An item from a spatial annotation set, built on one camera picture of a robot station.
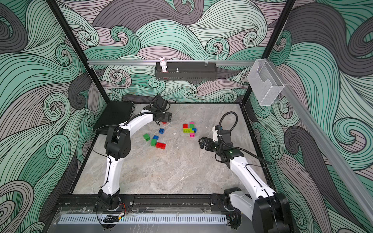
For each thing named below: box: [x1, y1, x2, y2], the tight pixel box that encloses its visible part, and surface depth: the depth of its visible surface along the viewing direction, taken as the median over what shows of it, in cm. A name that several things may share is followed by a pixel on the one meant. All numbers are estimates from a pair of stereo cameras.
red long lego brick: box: [155, 142, 167, 150], surface depth 96 cm
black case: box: [93, 100, 135, 134], surface depth 113 cm
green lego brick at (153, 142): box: [150, 138, 157, 147], surface depth 100 cm
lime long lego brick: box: [183, 128, 195, 134], surface depth 103 cm
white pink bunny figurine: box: [159, 56, 168, 73], surface depth 91 cm
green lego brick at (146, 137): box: [143, 133, 151, 142], surface depth 102 cm
